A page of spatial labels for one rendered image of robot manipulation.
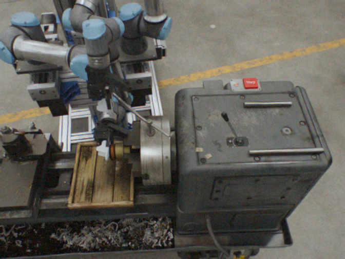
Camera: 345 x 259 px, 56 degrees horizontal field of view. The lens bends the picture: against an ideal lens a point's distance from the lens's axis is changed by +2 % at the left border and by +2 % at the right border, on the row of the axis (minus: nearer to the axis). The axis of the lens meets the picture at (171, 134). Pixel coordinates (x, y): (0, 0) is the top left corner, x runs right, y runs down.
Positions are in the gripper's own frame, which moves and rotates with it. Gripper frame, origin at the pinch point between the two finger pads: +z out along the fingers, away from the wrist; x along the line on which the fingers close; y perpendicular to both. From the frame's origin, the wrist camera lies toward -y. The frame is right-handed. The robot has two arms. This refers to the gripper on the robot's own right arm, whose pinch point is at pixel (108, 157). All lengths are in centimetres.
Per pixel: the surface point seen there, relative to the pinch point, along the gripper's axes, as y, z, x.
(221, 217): -53, 16, -34
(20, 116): 108, -112, -107
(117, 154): -4.5, -0.1, 2.3
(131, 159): -10.9, 3.0, 2.8
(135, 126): -12.7, -9.9, 9.9
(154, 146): -21.3, 3.5, 13.5
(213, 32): -79, -232, -108
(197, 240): -42, 20, -55
